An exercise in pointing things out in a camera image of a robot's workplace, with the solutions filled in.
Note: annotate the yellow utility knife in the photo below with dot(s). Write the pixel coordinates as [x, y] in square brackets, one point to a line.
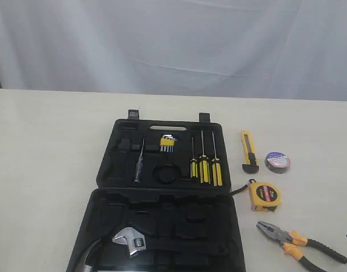
[250, 164]

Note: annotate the black electrical tape roll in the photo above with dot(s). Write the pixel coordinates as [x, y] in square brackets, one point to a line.
[277, 162]

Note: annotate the yellow tape measure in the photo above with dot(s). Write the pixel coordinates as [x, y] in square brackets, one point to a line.
[264, 196]

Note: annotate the black plastic tool case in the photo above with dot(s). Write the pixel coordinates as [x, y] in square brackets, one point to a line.
[166, 204]

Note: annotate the yellow hex key set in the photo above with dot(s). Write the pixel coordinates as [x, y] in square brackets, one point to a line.
[167, 142]

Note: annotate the left yellow black screwdriver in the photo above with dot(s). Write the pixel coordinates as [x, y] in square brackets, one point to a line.
[193, 164]

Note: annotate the yellow black screwdriver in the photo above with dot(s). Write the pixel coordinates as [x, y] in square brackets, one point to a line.
[216, 165]
[193, 164]
[204, 163]

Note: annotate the middle yellow black screwdriver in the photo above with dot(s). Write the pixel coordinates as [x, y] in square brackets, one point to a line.
[204, 163]

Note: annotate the right yellow black screwdriver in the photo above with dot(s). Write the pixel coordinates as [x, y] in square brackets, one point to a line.
[216, 165]

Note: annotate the silver adjustable wrench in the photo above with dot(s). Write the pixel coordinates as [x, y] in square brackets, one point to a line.
[137, 242]

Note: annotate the steel claw hammer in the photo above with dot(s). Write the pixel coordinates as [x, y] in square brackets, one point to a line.
[91, 256]

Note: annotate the orange handled combination pliers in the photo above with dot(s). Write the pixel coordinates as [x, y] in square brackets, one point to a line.
[290, 241]

